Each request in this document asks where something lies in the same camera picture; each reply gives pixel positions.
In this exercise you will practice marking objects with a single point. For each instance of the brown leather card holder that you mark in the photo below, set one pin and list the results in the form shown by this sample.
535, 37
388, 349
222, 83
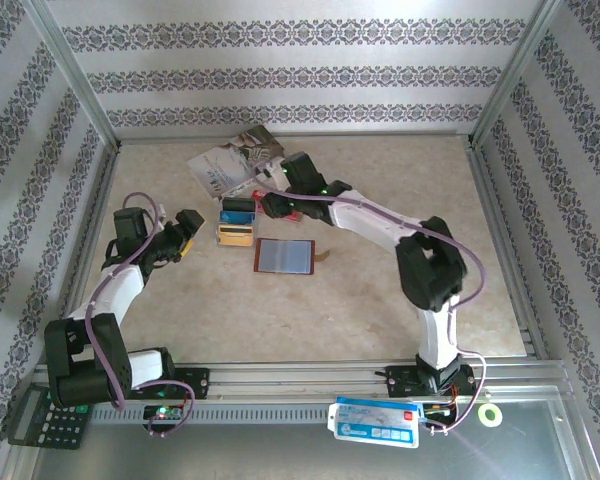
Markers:
285, 255

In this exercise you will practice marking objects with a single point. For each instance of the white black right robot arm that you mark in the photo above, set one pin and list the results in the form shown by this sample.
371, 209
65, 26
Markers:
370, 220

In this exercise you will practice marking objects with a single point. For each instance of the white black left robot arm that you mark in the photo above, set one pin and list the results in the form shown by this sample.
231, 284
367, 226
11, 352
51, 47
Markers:
115, 290

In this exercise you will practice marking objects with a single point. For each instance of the red card packet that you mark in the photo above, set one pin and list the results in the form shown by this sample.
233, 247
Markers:
258, 195

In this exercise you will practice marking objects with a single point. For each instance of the blue card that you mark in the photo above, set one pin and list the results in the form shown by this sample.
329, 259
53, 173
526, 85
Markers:
237, 217

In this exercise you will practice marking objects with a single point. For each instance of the black card stack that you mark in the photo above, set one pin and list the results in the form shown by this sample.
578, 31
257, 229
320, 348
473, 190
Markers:
237, 205

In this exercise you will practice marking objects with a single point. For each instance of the grey cover book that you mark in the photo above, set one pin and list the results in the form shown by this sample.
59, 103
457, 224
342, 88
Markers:
225, 165

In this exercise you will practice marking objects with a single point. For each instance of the controller board green light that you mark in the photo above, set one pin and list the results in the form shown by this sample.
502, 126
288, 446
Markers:
162, 412

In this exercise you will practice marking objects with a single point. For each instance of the black calculator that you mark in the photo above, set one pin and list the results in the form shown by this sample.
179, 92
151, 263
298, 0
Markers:
55, 430

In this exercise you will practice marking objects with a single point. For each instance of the blue white wipes pack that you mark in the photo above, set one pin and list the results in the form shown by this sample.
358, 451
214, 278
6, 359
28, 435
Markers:
375, 422

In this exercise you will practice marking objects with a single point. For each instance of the green tape roll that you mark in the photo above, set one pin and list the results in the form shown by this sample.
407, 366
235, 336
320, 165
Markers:
481, 415

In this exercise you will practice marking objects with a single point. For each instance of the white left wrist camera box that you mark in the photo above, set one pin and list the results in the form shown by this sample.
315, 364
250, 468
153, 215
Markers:
162, 210

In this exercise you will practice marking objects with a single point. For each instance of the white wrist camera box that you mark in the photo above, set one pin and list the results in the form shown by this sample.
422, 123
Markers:
162, 210
268, 170

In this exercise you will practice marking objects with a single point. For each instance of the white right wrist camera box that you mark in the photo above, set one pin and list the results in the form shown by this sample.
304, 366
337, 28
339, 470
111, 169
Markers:
268, 170

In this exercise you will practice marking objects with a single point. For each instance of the aluminium frame rail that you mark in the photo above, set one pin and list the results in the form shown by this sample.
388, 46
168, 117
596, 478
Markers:
99, 200
330, 135
490, 200

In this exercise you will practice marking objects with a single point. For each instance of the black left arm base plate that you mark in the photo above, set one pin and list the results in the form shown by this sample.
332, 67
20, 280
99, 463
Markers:
200, 382

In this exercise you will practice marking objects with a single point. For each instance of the wide aluminium mounting rail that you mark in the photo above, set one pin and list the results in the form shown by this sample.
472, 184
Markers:
290, 380

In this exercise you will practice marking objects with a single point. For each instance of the aluminium frame post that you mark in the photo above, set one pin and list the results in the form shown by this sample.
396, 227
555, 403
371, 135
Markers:
80, 75
511, 75

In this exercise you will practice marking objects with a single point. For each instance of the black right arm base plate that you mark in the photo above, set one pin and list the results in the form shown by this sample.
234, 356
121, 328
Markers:
400, 382

